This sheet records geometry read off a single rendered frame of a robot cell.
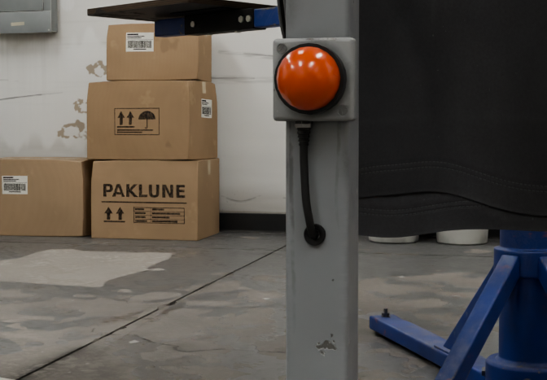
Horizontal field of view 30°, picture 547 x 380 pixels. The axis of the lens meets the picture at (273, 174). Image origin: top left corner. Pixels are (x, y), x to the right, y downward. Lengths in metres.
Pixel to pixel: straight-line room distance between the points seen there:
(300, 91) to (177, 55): 4.86
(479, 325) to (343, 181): 1.49
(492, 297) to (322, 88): 1.58
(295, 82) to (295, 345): 0.17
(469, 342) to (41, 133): 4.45
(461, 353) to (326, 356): 1.44
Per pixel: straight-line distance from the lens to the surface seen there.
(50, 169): 5.67
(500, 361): 2.27
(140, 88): 5.45
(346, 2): 0.63
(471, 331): 2.10
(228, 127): 5.78
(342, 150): 0.62
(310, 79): 0.58
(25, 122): 6.27
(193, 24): 2.92
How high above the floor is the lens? 0.62
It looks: 3 degrees down
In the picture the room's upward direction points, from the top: straight up
